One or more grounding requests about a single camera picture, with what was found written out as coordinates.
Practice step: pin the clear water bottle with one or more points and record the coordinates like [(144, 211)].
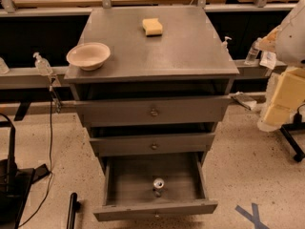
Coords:
[(253, 52)]

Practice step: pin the grey top drawer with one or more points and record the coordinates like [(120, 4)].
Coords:
[(149, 111)]

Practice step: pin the black floor stand right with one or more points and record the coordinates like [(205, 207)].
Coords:
[(288, 130)]

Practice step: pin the beige bowl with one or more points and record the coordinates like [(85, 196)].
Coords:
[(89, 56)]

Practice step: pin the black stand base left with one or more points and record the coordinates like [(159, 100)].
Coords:
[(15, 183)]

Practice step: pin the grey middle drawer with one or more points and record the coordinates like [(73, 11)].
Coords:
[(151, 144)]

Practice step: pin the clear pump bottle left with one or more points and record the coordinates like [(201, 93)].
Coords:
[(42, 64)]

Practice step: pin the grey drawer cabinet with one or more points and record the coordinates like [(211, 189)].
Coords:
[(186, 60)]

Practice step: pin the black bar on floor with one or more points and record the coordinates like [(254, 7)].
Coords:
[(74, 207)]

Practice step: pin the white plastic packet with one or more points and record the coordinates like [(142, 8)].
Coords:
[(268, 60)]

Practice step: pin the yellow sponge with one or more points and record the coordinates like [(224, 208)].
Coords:
[(152, 26)]

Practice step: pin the grey open bottom drawer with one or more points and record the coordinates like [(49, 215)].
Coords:
[(129, 182)]

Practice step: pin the redbull can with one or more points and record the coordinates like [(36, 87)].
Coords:
[(158, 186)]

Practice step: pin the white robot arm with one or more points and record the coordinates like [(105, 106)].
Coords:
[(286, 91)]

